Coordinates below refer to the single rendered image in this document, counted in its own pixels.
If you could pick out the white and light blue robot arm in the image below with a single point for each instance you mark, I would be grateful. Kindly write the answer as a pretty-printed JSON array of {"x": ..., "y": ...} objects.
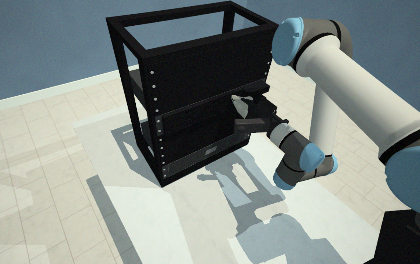
[{"x": 322, "y": 49}]

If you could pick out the black server rack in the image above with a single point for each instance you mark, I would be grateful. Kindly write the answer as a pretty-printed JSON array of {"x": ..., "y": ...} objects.
[{"x": 186, "y": 87}]

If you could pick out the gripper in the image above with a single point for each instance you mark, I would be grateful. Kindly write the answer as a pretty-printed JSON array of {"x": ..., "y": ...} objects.
[{"x": 247, "y": 109}]

